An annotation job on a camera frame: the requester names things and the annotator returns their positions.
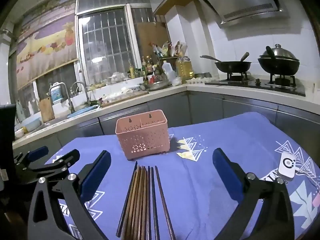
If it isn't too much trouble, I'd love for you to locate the white round device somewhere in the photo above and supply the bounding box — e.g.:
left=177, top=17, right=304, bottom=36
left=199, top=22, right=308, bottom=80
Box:
left=278, top=152, right=296, bottom=179

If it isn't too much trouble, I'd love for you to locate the barred window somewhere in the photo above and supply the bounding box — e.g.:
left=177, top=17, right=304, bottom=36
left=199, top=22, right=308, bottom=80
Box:
left=76, top=3, right=141, bottom=85

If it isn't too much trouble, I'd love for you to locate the fruit print window blind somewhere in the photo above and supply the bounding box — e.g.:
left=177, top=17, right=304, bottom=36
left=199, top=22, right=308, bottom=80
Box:
left=16, top=0, right=78, bottom=89

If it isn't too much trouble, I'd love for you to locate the steel bowl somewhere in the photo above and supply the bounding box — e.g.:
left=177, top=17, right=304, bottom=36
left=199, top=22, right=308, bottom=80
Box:
left=147, top=81, right=170, bottom=91

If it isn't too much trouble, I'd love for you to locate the brown wooden chopstick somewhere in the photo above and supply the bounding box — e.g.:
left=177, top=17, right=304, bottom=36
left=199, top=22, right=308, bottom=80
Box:
left=123, top=166, right=142, bottom=239
left=131, top=166, right=145, bottom=239
left=139, top=167, right=147, bottom=240

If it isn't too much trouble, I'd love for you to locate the black gas stove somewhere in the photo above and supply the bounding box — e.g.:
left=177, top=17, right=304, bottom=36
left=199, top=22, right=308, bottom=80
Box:
left=205, top=73, right=305, bottom=97

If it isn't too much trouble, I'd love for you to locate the wooden cutting board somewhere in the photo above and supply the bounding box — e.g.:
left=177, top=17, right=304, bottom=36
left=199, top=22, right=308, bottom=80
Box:
left=39, top=97, right=55, bottom=123

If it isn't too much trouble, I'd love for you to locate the chrome kitchen faucet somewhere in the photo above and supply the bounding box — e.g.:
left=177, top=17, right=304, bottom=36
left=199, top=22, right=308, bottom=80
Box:
left=49, top=82, right=75, bottom=113

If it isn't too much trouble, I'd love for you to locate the blue plastic basin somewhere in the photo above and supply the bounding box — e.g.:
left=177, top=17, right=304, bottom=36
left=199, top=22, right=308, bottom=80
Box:
left=67, top=105, right=98, bottom=118

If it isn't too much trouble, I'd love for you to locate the pink perforated utensil basket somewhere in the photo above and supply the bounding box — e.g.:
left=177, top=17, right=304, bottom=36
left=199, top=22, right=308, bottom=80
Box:
left=115, top=109, right=170, bottom=160

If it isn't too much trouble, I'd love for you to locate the yellow cooking oil bottle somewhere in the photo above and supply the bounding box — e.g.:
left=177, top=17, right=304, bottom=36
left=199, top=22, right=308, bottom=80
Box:
left=175, top=54, right=194, bottom=83

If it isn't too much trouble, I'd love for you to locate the wok with steel lid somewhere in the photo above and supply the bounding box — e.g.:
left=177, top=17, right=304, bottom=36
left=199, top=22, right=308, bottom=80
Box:
left=258, top=44, right=300, bottom=76

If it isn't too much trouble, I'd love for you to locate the white plastic jug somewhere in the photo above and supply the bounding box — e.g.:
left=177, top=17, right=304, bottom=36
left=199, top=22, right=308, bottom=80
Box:
left=162, top=61, right=176, bottom=82

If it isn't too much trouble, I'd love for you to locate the egg tray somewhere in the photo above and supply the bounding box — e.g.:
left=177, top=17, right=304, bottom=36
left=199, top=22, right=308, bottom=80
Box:
left=186, top=77, right=214, bottom=84

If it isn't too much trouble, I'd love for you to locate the blue patterned tablecloth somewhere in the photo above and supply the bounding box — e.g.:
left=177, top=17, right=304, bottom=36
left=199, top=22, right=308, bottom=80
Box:
left=49, top=112, right=319, bottom=239

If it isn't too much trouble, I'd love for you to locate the dark reddish chopstick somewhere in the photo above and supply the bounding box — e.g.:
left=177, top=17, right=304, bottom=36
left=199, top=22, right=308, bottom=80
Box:
left=155, top=166, right=176, bottom=240

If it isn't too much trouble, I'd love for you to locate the long wooden board with dumplings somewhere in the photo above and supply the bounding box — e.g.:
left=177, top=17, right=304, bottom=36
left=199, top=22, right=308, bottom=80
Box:
left=101, top=91, right=149, bottom=108

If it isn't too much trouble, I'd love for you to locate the black wok with handle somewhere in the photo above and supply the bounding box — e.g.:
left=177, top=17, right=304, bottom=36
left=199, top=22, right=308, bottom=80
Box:
left=200, top=52, right=251, bottom=73

